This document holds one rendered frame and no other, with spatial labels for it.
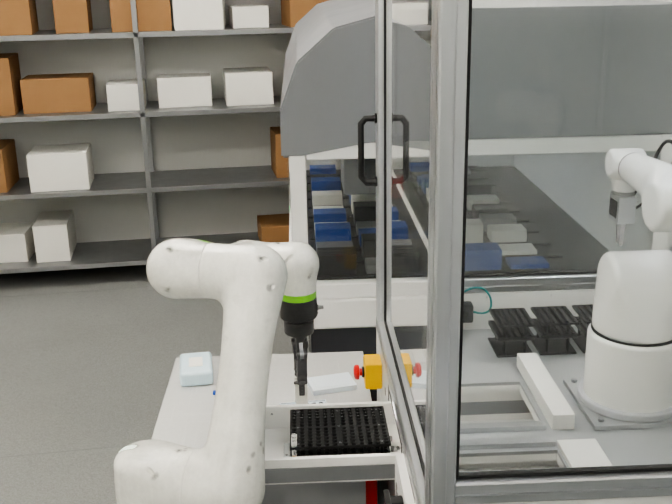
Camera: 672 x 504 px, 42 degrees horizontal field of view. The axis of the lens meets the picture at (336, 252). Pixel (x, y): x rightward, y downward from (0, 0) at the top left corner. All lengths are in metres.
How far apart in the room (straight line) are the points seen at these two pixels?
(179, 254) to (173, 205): 4.42
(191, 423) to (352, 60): 1.12
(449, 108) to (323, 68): 1.36
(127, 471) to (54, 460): 2.16
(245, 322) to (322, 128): 1.07
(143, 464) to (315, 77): 1.32
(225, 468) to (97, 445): 2.29
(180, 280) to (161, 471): 0.36
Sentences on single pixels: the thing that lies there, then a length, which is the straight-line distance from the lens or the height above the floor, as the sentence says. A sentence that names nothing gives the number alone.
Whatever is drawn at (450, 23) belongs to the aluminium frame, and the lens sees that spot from 1.26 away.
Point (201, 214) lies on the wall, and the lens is 6.17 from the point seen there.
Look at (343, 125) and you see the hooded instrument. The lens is 2.63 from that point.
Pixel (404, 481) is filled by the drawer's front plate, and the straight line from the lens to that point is 1.80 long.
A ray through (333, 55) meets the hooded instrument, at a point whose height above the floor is 1.66.
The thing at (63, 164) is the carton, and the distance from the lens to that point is 5.67.
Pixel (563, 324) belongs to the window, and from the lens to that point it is 1.43.
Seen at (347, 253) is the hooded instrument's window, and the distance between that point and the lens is 2.75.
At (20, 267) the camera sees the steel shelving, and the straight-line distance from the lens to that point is 5.85.
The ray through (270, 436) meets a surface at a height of 0.84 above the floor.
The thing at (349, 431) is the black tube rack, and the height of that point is 0.90.
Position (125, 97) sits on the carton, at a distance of 5.59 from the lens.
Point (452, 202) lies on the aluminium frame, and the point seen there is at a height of 1.56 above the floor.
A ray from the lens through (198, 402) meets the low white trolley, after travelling 2.50.
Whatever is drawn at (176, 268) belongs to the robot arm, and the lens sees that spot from 1.73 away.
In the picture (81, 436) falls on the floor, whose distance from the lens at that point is 4.02.
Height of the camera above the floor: 1.89
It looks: 18 degrees down
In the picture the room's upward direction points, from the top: 1 degrees counter-clockwise
